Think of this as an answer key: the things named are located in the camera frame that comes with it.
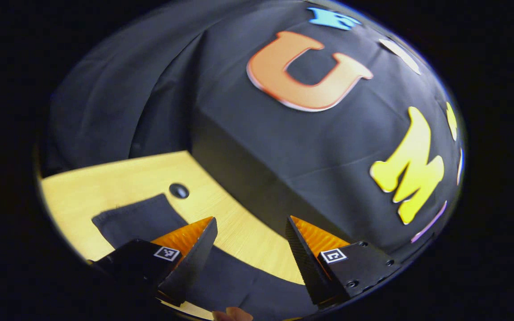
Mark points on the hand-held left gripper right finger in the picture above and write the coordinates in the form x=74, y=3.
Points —
x=308, y=267

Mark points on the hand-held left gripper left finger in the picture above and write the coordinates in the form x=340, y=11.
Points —
x=192, y=267

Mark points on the black jeans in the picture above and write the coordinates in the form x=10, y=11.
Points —
x=145, y=218

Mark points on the black backdrop cloth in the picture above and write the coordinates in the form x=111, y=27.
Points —
x=261, y=142

